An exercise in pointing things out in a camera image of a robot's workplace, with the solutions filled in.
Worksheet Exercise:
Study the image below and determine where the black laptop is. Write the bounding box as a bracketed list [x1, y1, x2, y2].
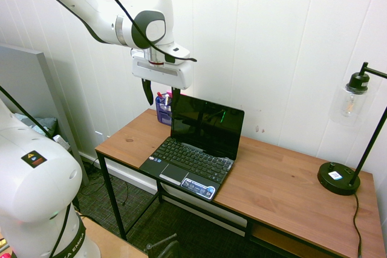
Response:
[138, 93, 245, 202]

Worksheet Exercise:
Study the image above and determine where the teal cloth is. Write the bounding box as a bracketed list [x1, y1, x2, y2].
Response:
[13, 112, 58, 138]

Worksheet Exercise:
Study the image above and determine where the black metal clamp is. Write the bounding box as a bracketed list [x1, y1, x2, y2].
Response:
[144, 233, 181, 258]

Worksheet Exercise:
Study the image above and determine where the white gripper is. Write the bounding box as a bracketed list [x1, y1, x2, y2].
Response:
[131, 57, 194, 111]

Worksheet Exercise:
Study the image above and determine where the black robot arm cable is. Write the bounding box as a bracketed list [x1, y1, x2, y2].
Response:
[0, 0, 198, 258]

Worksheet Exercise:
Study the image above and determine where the grey sparkly block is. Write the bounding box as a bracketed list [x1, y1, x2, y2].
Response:
[53, 135, 72, 152]

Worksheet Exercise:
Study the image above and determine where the purple pen holder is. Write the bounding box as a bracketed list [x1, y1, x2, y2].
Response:
[155, 91, 174, 126]

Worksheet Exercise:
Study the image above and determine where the black desk lamp glass shade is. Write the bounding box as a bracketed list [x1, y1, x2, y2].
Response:
[317, 62, 387, 196]

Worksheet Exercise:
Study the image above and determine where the black lamp power cable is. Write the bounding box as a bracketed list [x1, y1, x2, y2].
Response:
[351, 193, 364, 258]

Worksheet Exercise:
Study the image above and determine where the grey panel board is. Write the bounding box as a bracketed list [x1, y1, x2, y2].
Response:
[0, 43, 90, 186]

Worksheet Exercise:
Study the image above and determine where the black floor cable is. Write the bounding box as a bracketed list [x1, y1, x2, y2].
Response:
[80, 158, 131, 208]

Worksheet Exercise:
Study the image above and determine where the wooden desk black metal frame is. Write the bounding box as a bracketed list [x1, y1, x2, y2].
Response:
[94, 108, 377, 258]

